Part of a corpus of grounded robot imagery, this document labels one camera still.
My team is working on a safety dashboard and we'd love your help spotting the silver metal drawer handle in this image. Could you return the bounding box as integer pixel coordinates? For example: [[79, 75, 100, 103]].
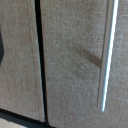
[[96, 0, 120, 113]]

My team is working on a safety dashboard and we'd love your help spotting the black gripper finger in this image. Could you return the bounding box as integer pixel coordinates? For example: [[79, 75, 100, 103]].
[[0, 28, 5, 65]]

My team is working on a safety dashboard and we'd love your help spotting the grey-brown drawer front with handle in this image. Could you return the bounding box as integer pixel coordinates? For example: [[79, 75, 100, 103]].
[[39, 0, 128, 128]]

